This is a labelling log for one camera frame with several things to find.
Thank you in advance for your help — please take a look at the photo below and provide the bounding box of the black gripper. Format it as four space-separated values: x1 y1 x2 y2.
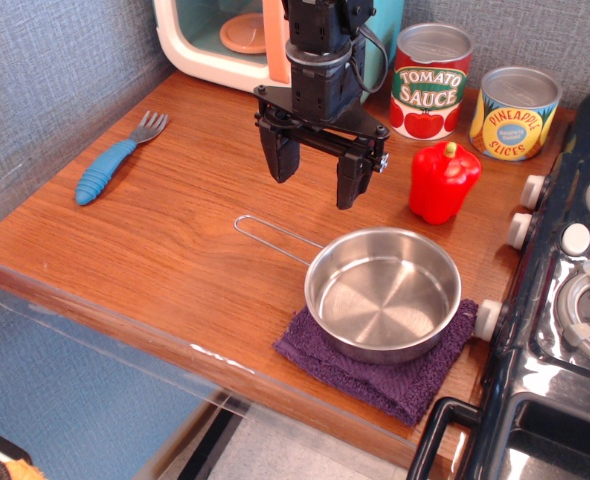
253 38 390 210

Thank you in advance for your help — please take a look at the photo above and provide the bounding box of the steel pot with wire handle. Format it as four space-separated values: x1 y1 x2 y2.
233 214 463 365

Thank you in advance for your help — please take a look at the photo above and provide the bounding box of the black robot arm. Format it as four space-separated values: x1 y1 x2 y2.
253 1 390 210

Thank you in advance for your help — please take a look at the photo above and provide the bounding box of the red toy bell pepper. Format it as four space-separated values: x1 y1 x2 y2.
409 141 482 225

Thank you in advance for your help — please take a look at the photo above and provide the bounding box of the toy microwave oven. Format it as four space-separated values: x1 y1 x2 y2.
154 1 404 91

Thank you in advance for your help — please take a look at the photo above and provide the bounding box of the orange microwave plate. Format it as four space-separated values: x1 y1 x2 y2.
219 13 266 55

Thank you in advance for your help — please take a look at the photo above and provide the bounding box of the tomato sauce can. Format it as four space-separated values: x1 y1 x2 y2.
389 23 473 140

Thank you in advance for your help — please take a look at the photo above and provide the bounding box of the pineapple slices can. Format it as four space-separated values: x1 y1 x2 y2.
469 66 562 162

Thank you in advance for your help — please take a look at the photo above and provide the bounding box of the white stove knob middle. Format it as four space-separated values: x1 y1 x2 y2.
507 213 532 250

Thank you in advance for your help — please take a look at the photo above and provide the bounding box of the white stove knob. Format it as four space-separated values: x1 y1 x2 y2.
520 175 546 210
507 213 532 250
474 299 503 342

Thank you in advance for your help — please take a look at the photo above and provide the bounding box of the white stove knob upper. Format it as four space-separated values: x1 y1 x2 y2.
520 175 546 210

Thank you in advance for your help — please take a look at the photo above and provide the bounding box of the white stove knob lower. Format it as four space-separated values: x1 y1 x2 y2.
474 299 503 342

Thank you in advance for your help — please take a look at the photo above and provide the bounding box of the purple folded cloth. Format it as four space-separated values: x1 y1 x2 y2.
274 299 478 427

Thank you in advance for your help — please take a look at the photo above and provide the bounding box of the black toy stove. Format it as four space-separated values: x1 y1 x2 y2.
454 94 590 479

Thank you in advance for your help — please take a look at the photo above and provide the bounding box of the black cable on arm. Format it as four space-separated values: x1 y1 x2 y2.
348 23 390 96

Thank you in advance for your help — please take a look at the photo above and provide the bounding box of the blue handled fork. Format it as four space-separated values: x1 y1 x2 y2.
75 111 169 206

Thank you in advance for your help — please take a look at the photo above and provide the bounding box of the black oven door handle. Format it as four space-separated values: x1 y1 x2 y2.
407 397 480 480

